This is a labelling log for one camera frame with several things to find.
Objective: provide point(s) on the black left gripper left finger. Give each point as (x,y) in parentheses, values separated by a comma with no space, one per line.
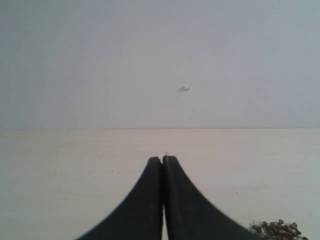
(140,215)

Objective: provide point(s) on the brown beans and crumbs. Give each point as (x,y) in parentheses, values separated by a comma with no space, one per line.
(277,230)

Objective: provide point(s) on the small white wall hook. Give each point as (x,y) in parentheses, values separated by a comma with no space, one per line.
(185,88)

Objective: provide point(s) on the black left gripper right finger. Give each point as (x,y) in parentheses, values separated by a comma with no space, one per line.
(189,215)

